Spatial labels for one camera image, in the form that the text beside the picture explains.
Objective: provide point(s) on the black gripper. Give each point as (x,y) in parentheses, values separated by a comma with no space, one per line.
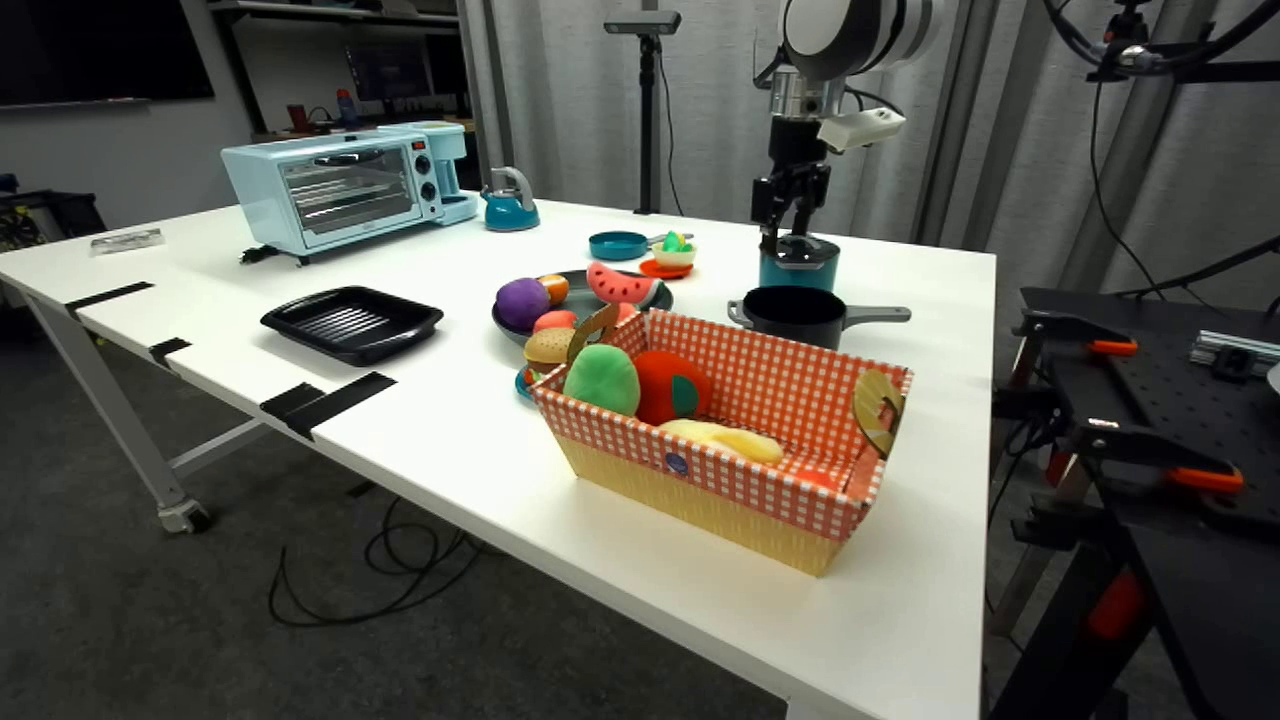
(797,154)

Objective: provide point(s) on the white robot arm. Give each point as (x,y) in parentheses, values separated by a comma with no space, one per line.
(853,27)

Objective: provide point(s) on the small blue pan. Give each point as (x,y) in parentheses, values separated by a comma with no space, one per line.
(616,244)

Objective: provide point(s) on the teal cup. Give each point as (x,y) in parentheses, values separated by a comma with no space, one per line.
(797,273)

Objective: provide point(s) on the green yellow toy food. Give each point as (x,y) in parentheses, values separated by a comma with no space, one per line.
(673,244)

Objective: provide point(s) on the watermelon slice toy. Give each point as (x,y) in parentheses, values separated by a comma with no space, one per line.
(622,285)

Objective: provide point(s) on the black tripod stand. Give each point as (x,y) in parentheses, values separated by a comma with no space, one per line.
(648,106)

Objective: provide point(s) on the red plush fruit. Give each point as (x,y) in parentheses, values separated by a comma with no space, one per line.
(670,384)

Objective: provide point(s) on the dark grey plate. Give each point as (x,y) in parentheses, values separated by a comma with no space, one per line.
(585,298)

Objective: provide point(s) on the yellow plush fruit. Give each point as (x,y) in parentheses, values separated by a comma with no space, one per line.
(726,443)

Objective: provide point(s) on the orange slice toy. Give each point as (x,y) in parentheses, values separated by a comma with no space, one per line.
(557,288)

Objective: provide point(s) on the green plush fruit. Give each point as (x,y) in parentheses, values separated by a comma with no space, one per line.
(603,378)

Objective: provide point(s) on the light grey curtain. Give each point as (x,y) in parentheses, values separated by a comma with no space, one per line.
(574,106)

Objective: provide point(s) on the burger toy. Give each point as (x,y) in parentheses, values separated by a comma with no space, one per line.
(544,348)

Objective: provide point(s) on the teal kettle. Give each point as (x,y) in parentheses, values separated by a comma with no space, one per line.
(509,205)

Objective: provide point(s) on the purple eggplant toy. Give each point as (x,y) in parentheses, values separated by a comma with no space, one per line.
(516,304)

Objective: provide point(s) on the red checkered cardboard basket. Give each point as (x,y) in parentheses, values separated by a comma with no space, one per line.
(704,501)

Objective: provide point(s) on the small teal plate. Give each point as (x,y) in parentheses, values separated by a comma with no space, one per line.
(524,384)

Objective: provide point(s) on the black baking tray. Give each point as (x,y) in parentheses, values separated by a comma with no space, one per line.
(354,326)

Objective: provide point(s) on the light blue toaster oven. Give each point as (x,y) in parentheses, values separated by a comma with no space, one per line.
(343,187)

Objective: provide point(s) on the grey box device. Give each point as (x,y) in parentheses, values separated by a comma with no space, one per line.
(1234,353)

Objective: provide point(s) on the wide black tape strip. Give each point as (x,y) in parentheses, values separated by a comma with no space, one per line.
(325,402)

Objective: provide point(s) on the black metal cart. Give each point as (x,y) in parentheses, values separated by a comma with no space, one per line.
(1200,560)

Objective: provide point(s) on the white label sticker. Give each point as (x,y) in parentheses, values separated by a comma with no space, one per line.
(125,243)

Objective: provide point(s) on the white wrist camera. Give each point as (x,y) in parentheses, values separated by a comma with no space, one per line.
(866,126)

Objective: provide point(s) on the dark wall shelf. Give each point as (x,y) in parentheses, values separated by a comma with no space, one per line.
(344,67)

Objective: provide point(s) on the white table leg frame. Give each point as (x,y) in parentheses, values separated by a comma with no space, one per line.
(125,424)

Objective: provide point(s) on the black wall screen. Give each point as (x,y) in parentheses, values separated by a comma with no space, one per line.
(94,44)

